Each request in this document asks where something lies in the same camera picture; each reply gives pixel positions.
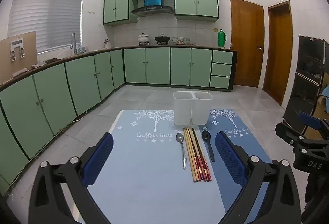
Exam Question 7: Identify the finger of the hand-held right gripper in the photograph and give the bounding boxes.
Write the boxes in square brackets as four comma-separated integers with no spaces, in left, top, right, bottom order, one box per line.
[275,122,306,146]
[299,111,329,137]

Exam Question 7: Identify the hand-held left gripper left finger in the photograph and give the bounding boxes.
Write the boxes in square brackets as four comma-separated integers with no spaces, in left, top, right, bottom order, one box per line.
[29,132,114,224]

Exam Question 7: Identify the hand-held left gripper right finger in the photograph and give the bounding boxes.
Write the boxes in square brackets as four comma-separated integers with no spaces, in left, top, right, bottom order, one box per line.
[215,131,302,224]

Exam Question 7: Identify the bamboo chopstick red striped handle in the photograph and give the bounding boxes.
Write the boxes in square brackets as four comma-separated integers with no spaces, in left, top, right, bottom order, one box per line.
[193,127,212,181]

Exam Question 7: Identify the black plastic spoon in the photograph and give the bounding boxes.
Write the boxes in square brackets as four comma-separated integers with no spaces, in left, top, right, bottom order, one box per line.
[201,130,215,163]

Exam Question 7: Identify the light bamboo chopstick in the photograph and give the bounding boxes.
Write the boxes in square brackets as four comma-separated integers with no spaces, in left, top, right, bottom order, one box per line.
[183,127,196,182]
[185,127,199,182]

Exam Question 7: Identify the metal spoon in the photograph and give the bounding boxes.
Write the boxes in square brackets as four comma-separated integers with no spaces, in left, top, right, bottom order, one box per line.
[176,132,187,170]

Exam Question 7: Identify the white two-compartment utensil holder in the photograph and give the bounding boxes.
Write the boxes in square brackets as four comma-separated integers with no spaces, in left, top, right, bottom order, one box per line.
[173,91,213,126]

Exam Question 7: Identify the dark blue tree-print mat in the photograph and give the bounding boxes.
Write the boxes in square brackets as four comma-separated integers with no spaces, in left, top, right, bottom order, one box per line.
[197,108,274,224]

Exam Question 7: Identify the light blue tree-print mat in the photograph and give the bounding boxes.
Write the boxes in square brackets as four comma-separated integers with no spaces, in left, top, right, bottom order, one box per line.
[86,109,228,224]

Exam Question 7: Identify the black glass-front cabinet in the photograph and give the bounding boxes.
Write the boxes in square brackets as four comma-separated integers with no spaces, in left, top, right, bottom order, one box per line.
[282,35,327,134]

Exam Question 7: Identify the narrow brown wooden door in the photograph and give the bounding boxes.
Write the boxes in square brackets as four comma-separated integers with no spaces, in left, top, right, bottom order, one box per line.
[262,0,294,106]

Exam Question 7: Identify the green lower kitchen cabinets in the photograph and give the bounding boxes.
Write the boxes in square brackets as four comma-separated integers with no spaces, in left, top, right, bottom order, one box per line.
[0,48,238,197]

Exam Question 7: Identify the wide brown wooden door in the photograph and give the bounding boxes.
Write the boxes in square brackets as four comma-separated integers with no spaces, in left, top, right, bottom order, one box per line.
[230,0,265,88]

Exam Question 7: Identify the green thermos jug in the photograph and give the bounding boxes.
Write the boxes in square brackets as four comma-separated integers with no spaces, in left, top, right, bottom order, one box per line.
[218,29,227,50]

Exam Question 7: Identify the metal kitchen faucet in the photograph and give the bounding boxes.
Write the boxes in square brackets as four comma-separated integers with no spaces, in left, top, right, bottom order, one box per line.
[70,32,79,56]

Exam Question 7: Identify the wooden board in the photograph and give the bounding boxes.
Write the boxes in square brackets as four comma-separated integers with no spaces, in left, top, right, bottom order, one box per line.
[0,31,38,84]

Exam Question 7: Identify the group of small jars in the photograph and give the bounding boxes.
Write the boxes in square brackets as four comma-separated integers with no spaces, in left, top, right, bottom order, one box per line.
[171,36,191,45]

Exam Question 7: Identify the white cooking pot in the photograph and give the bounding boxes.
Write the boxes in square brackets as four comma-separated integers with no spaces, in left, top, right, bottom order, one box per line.
[137,33,150,46]

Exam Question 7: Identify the black wok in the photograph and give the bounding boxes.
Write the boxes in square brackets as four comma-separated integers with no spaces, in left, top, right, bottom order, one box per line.
[154,33,171,45]

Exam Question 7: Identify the white clip holder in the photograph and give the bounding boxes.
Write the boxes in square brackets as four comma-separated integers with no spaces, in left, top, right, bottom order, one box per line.
[10,37,25,62]

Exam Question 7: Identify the white window blind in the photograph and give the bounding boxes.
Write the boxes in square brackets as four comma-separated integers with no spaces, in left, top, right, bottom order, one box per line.
[7,0,86,55]

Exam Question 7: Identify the black range hood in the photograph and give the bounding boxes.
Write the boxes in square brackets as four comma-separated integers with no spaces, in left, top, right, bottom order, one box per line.
[131,0,174,18]

